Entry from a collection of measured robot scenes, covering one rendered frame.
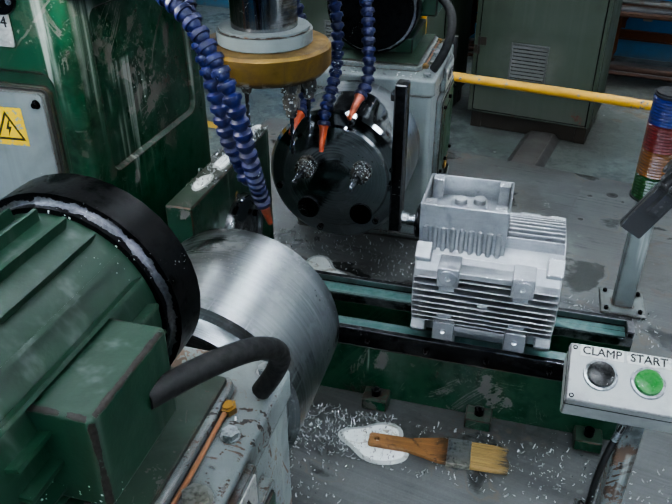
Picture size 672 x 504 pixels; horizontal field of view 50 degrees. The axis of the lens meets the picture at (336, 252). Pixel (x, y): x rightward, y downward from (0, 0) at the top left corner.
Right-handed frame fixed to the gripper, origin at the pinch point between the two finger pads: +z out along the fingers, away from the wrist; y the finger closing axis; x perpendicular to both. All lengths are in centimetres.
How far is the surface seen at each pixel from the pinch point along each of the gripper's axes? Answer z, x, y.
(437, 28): 90, -36, -328
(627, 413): 12.7, 6.4, 21.7
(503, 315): 22.7, -4.8, 2.7
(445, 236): 19.3, -17.5, -0.6
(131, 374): 7, -38, 58
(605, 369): 11.2, 2.2, 19.1
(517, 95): 93, 22, -320
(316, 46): 8.6, -46.3, -4.7
